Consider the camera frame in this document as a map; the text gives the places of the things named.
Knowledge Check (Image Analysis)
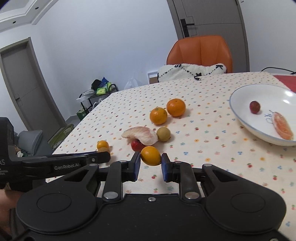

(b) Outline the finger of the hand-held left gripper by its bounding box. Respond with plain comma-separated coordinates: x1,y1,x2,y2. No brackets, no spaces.
87,151,111,165

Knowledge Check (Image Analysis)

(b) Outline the black door lock handle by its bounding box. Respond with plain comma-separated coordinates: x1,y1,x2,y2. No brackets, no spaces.
181,19,197,37

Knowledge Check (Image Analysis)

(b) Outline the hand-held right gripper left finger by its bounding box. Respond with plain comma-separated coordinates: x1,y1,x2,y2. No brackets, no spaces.
46,152,141,202

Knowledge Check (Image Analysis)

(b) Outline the white framed board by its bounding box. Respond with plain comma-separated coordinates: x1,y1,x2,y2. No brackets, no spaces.
147,71,160,85

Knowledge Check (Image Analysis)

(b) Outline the red mat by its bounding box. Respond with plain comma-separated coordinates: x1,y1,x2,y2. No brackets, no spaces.
273,74,296,93

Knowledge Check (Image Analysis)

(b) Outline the grey sofa cushion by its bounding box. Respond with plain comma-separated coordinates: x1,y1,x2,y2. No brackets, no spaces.
17,130,53,156

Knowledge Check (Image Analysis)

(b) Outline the white cushion with black pattern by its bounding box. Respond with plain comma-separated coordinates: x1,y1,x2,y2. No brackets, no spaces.
158,63,227,82

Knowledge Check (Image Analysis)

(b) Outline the white plate with blue rim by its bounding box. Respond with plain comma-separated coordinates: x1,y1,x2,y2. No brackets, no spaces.
229,84,296,146

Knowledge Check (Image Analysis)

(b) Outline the floral tablecloth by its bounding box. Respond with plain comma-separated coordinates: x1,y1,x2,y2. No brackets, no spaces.
52,71,296,241

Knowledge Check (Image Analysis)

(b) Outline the orange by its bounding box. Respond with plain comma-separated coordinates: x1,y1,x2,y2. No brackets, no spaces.
166,98,186,117
149,107,168,125

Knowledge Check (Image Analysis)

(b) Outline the peeled grapefruit segment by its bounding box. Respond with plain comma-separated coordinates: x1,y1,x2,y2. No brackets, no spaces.
272,112,294,141

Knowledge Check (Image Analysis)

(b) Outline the translucent plastic bag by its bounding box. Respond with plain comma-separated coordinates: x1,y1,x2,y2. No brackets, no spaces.
124,77,140,90

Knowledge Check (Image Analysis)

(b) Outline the large yellow kumquat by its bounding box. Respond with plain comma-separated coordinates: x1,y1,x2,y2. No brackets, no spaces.
141,146,161,166

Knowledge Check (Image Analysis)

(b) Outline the shiny red fruit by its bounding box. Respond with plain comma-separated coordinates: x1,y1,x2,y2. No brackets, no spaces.
131,139,146,152

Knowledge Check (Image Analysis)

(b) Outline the plain grey door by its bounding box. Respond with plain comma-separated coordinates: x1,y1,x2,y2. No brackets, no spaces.
0,37,67,132

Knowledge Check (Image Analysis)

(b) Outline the person's left hand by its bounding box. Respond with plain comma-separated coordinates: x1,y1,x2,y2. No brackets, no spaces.
0,189,23,232

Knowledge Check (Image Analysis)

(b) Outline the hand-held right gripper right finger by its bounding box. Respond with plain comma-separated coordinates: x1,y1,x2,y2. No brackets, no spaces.
161,153,252,201

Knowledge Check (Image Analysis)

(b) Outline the orange chair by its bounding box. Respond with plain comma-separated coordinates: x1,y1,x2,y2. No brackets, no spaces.
166,35,233,73

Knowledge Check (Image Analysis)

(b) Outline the grey door with panel lines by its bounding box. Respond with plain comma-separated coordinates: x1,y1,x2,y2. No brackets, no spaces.
166,0,250,72

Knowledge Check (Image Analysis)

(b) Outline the peeled pomelo segment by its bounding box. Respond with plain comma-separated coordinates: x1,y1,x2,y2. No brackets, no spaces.
121,126,159,146

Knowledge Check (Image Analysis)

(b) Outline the black cable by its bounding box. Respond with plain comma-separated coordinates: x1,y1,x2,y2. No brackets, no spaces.
261,67,296,75

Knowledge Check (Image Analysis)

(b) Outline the dark red lychee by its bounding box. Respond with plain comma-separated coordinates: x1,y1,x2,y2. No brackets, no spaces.
249,101,261,114

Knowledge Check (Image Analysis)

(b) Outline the black metal rack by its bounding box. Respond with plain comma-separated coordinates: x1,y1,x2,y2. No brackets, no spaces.
79,83,119,116

